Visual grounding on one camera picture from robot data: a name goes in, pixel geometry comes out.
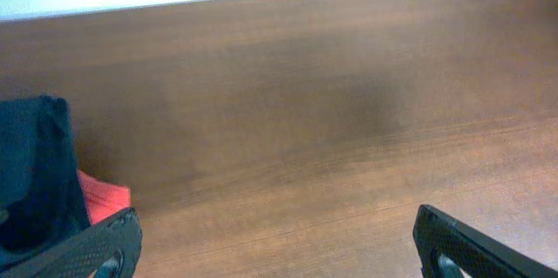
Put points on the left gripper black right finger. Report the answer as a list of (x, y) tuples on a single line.
[(448, 247)]

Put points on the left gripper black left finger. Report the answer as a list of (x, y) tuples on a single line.
[(110, 248)]

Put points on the dark blue shorts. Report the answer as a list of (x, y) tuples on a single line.
[(42, 202)]

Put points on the red folded garment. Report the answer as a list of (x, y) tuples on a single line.
[(103, 199)]

